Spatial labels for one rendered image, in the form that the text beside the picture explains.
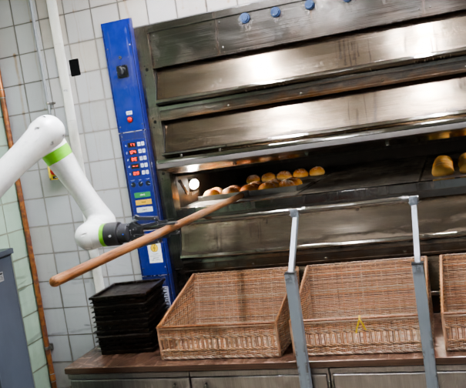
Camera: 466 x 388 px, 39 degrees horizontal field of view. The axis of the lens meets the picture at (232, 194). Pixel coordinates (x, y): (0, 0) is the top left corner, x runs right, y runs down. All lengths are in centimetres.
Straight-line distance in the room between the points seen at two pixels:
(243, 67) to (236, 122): 26
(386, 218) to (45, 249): 182
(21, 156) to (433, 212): 176
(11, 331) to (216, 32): 163
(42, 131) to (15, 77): 125
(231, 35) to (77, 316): 170
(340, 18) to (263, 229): 104
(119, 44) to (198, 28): 41
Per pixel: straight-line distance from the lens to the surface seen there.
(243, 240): 322
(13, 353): 275
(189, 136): 325
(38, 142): 251
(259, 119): 315
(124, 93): 336
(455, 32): 304
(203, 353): 290
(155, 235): 236
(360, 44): 307
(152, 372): 298
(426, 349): 258
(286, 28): 314
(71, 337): 379
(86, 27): 351
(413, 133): 288
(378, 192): 306
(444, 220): 306
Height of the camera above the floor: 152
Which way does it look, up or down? 5 degrees down
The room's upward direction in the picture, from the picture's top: 8 degrees counter-clockwise
